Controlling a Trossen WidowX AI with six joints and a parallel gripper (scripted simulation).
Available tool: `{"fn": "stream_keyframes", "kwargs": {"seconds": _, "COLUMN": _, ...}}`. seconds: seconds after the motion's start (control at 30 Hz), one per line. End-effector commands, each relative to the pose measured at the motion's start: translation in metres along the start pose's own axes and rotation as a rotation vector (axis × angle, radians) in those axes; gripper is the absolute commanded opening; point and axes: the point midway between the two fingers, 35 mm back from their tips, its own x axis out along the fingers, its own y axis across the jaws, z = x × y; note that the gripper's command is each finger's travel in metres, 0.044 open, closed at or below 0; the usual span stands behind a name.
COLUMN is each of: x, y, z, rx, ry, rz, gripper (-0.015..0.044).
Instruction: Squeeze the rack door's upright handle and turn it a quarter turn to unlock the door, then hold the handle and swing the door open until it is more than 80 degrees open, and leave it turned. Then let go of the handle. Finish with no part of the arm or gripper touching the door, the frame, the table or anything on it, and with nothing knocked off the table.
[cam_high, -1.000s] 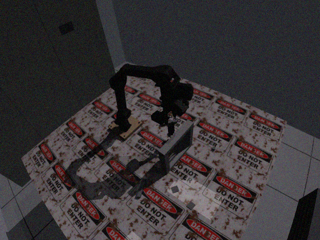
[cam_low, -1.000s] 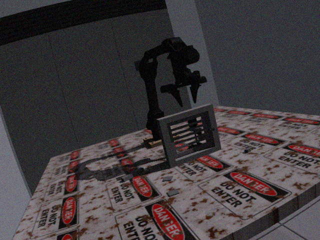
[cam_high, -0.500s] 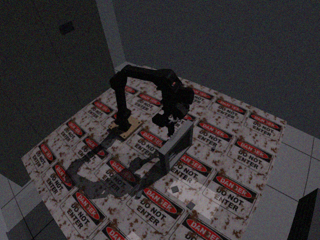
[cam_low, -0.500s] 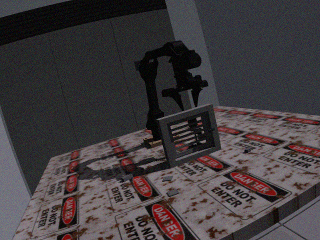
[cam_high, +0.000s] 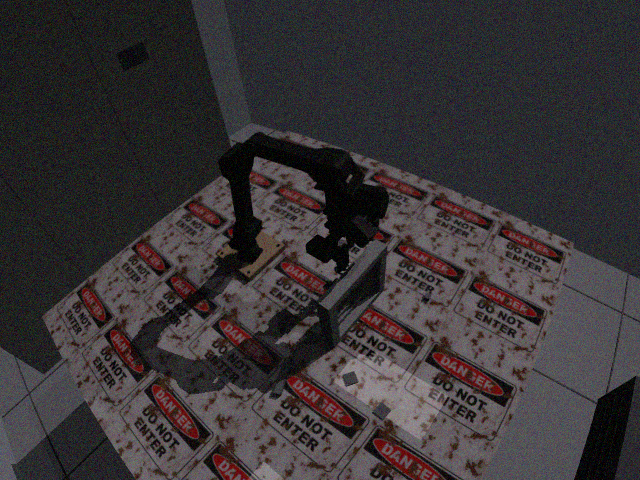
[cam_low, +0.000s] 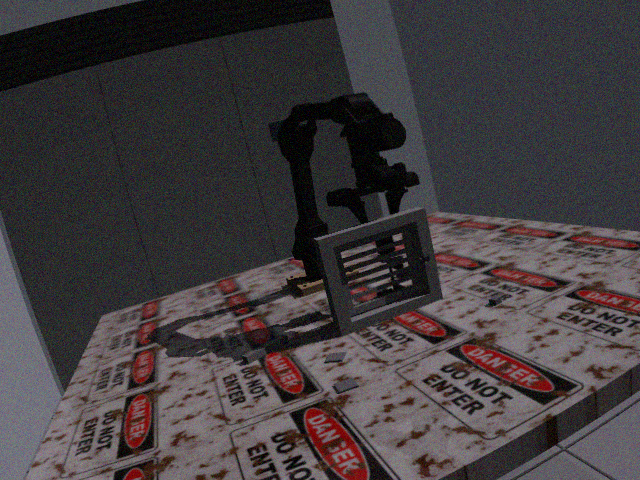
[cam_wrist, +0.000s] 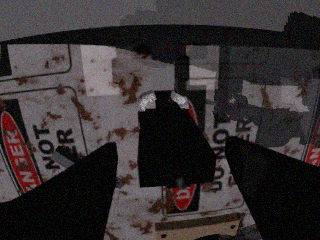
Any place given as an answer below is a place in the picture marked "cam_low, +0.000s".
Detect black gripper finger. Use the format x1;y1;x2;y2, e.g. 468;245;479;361
342;201;369;224
384;190;408;215

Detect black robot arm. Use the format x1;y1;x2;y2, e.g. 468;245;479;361
278;93;407;282

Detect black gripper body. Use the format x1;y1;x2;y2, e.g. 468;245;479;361
326;152;420;207

